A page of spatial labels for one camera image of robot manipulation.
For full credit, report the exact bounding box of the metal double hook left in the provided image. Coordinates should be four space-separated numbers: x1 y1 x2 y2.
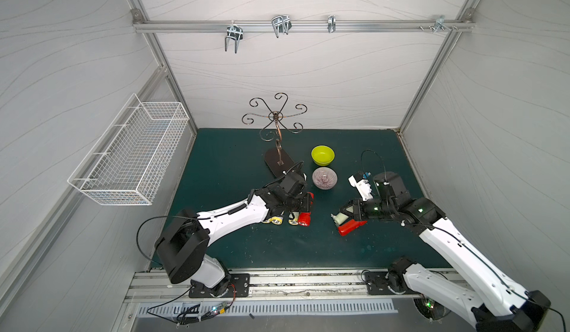
224 25 243 54

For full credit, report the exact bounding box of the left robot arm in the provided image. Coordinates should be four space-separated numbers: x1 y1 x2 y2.
154 170 314 297

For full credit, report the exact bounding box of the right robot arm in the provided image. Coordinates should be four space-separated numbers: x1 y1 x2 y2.
341 172 551 331

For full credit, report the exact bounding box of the metal double hook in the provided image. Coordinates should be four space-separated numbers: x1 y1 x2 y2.
224 25 243 54
271 14 292 38

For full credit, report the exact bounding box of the white wire basket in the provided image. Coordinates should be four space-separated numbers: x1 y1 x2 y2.
67 94 189 206

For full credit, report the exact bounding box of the pale green flashlight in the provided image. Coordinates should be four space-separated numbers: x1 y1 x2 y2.
288 213 298 226
330 207 353 227

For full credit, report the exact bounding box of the lime green bowl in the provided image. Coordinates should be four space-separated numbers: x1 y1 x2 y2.
311 145 335 167

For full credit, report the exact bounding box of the pink patterned bowl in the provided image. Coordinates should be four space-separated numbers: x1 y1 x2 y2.
312 167 338 190

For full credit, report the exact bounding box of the copper wire jewelry stand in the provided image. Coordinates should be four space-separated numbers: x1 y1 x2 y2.
241 92 308 178

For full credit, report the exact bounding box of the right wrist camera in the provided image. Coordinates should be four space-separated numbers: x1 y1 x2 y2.
348 173 373 201

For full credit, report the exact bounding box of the red flashlight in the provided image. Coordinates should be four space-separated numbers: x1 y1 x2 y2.
338 219 368 236
298 192 314 227

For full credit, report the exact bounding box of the metal double hook middle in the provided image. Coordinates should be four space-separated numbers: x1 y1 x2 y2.
271 14 292 38

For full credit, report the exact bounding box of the aluminium top rail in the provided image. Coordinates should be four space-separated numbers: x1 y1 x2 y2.
134 18 475 34

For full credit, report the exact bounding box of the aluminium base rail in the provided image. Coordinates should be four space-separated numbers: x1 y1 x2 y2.
124 267 491 304

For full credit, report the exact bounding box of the small metal hook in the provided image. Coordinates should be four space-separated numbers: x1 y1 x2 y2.
327 15 336 34

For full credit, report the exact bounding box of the metal hook right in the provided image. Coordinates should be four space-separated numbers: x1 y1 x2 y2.
419 15 458 34

